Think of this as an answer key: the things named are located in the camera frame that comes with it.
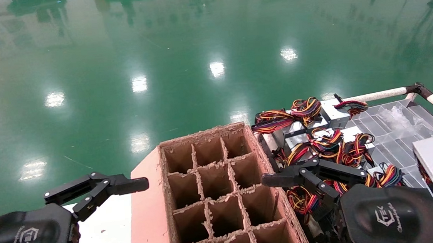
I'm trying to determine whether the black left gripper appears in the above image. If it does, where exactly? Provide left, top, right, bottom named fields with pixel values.
left=0, top=168, right=154, bottom=243

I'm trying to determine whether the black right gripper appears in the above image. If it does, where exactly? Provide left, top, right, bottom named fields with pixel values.
left=260, top=149, right=433, bottom=243

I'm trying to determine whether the brown divided cardboard box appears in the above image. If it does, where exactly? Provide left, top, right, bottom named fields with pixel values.
left=156, top=117, right=313, bottom=243

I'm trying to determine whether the pink cardboard sheet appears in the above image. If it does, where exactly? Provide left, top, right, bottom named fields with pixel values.
left=122, top=147, right=172, bottom=243

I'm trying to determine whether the clear crumpled plastic film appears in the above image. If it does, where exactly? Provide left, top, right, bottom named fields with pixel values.
left=378, top=104, right=423, bottom=132

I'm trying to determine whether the black cart rail joint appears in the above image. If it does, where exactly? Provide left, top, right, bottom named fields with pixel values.
left=404, top=80, right=433, bottom=103

